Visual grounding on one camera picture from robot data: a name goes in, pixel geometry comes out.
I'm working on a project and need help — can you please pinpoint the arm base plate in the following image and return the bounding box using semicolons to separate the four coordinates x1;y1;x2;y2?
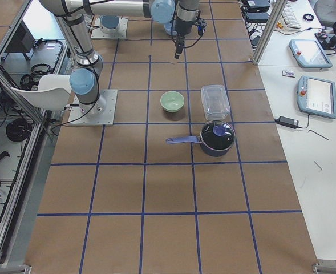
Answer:
68;89;118;126
91;17;128;40

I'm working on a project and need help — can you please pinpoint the black power adapter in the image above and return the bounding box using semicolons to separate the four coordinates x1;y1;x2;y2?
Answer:
274;116;299;129

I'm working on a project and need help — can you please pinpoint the white keyboard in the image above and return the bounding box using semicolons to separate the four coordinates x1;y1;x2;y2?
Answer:
280;6;302;31

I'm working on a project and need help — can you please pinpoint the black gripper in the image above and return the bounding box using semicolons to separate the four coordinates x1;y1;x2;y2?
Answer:
174;19;193;59

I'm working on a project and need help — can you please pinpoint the glass saucepan lid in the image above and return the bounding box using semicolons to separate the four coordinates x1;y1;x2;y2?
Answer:
200;120;236;137

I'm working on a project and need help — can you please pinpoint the green bowl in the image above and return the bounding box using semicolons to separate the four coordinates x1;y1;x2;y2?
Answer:
160;91;185;113

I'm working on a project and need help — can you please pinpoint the blue bowl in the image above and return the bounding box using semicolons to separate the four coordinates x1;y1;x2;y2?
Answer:
164;23;176;36

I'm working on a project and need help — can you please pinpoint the teach pendant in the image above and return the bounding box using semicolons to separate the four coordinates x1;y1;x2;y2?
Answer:
289;39;333;69
297;76;336;119

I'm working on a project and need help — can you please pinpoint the white chair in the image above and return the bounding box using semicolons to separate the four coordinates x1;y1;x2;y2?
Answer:
11;74;71;111

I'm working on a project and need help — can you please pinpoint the clear plastic container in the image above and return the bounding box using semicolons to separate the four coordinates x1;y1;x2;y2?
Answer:
201;84;231;120

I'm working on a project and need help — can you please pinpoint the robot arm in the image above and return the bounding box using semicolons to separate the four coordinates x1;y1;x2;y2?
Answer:
41;1;207;70

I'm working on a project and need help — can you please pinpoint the aluminium frame post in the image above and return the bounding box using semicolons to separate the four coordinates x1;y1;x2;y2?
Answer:
252;0;287;65

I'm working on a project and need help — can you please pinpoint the dark blue saucepan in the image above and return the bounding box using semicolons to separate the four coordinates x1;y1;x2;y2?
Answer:
165;135;235;157

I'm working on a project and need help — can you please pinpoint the upper teach pendant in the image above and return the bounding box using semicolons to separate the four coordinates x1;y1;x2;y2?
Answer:
289;39;333;69

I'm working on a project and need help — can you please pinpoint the lower teach pendant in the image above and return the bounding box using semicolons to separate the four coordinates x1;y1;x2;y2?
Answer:
297;76;336;119

